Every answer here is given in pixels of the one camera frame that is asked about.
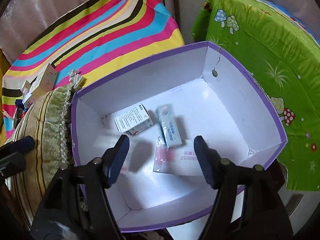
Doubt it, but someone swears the white text medicine box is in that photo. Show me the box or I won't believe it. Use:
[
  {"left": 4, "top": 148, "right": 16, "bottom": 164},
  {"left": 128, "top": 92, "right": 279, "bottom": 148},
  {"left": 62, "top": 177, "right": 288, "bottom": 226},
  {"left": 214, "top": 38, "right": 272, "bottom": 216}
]
[{"left": 114, "top": 103, "right": 153, "bottom": 137}]

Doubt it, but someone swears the light blue slim box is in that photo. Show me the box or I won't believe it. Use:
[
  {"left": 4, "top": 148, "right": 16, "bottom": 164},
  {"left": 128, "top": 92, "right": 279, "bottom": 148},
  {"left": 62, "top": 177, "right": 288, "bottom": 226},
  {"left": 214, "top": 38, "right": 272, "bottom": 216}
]
[{"left": 156, "top": 104, "right": 182, "bottom": 148}]

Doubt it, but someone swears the white box with S logo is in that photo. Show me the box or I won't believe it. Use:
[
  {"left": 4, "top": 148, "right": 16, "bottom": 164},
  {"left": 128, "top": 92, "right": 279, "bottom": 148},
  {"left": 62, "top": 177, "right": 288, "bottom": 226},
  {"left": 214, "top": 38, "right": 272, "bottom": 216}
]
[{"left": 22, "top": 92, "right": 37, "bottom": 108}]

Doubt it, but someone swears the cream barcode box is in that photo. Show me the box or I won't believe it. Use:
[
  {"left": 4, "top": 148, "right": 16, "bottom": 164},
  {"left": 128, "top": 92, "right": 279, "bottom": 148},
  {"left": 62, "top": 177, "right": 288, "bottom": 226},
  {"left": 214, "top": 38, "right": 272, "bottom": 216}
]
[{"left": 29, "top": 63, "right": 57, "bottom": 100}]

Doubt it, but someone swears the striped velvet cushion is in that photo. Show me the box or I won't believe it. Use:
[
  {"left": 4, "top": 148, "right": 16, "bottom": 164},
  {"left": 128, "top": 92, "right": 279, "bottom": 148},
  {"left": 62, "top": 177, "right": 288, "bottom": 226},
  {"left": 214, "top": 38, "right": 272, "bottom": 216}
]
[{"left": 6, "top": 84, "right": 81, "bottom": 230}]

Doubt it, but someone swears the white box behind logo box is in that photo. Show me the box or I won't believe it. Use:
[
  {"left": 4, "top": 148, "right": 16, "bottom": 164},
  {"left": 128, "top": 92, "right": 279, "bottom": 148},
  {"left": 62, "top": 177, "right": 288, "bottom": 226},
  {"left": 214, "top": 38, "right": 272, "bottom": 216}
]
[{"left": 21, "top": 80, "right": 31, "bottom": 94}]

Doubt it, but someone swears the clear plastic label bag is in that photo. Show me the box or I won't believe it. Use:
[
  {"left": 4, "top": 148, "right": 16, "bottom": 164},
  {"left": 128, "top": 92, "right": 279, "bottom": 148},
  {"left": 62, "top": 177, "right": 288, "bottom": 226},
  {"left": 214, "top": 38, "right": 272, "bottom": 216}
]
[{"left": 153, "top": 137, "right": 203, "bottom": 176}]

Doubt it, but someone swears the white cushion tassel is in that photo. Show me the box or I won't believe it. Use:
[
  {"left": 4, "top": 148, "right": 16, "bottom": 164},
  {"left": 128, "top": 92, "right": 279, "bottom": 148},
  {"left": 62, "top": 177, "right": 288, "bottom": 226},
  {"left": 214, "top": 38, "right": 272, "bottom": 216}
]
[{"left": 69, "top": 69, "right": 86, "bottom": 92}]

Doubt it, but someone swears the purple white storage box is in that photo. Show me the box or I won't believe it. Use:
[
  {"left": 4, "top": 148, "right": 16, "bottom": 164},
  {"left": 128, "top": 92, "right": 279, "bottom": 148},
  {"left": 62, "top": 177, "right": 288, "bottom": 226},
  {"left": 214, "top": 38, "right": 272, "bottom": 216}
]
[{"left": 71, "top": 42, "right": 287, "bottom": 232}]

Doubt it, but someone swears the green mushroom print cover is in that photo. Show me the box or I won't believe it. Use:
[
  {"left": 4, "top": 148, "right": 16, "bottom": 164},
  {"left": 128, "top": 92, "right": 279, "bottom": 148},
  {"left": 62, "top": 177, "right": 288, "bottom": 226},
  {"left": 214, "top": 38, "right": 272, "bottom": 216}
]
[{"left": 190, "top": 0, "right": 319, "bottom": 191}]

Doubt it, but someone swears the striped colourful cloth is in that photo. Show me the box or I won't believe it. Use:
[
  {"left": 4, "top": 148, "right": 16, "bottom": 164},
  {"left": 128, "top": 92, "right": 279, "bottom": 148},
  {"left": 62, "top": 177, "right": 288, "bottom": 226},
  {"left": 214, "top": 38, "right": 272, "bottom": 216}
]
[{"left": 2, "top": 0, "right": 184, "bottom": 137}]

